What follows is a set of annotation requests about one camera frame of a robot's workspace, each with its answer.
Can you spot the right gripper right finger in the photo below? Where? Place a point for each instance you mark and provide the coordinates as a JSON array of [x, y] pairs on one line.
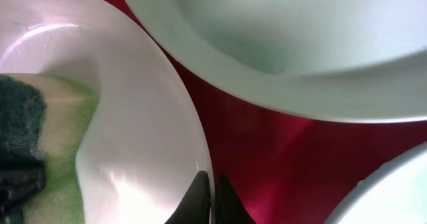
[[229, 209]]

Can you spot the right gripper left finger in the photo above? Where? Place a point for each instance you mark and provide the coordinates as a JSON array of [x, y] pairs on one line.
[[194, 208]]

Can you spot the cream white plate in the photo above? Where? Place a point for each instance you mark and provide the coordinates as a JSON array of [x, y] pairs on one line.
[[145, 143]]

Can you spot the green yellow scrub sponge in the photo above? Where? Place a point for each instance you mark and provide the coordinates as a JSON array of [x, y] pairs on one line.
[[44, 119]]

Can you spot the red plastic tray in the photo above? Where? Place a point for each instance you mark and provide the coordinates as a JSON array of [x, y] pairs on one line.
[[287, 168]]

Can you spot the light blue plate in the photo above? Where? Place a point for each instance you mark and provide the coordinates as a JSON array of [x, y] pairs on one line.
[[393, 194]]

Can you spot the mint green plate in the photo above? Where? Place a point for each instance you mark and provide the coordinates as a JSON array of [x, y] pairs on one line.
[[354, 61]]

